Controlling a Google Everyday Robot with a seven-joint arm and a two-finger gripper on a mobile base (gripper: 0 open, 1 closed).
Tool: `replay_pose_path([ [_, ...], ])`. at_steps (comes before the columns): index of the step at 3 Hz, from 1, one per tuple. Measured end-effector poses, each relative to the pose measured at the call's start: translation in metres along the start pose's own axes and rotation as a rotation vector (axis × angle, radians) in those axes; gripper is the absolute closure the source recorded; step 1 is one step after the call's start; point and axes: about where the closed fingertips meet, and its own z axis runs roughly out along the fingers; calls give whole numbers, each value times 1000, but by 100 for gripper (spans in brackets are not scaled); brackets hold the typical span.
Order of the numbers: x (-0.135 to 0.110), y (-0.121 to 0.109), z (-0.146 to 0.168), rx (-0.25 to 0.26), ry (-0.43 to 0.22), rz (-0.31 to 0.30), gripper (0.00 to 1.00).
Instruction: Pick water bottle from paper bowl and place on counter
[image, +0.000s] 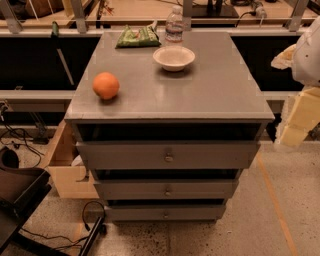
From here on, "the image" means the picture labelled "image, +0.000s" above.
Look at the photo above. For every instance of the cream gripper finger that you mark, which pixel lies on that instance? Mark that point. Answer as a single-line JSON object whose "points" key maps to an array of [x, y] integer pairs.
{"points": [[284, 59], [303, 117]]}

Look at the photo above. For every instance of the clear plastic water bottle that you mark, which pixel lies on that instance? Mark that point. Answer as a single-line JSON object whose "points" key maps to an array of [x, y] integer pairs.
{"points": [[174, 26]]}

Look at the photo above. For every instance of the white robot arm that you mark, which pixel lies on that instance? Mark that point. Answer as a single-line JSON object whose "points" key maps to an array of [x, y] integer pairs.
{"points": [[303, 58]]}

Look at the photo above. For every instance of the white paper bowl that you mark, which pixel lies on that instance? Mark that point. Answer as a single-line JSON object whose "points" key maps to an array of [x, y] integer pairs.
{"points": [[173, 58]]}

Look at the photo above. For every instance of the green chip bag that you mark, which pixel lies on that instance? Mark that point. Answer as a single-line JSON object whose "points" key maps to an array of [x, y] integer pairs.
{"points": [[144, 37]]}

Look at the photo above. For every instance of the grey drawer cabinet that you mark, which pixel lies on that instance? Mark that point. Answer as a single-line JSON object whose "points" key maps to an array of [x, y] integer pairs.
{"points": [[213, 99]]}

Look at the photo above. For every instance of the middle grey drawer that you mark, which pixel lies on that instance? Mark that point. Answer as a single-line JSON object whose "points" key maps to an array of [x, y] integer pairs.
{"points": [[166, 189]]}

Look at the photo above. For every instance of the grey drawer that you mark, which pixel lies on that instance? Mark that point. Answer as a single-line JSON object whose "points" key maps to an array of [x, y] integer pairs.
{"points": [[166, 189], [165, 213], [163, 155]]}

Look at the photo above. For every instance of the orange fruit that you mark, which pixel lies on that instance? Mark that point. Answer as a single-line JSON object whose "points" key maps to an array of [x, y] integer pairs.
{"points": [[105, 85]]}

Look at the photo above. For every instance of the top grey drawer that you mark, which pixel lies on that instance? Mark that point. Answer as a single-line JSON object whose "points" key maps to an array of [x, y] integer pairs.
{"points": [[163, 155]]}

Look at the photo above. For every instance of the bottom grey drawer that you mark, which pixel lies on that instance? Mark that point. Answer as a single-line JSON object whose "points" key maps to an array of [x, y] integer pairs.
{"points": [[165, 213]]}

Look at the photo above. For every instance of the light wooden box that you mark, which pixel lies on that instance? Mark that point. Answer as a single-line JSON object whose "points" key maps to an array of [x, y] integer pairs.
{"points": [[71, 179]]}

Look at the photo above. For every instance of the green handled tool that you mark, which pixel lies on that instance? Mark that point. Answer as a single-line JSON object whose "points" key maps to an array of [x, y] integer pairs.
{"points": [[55, 38]]}

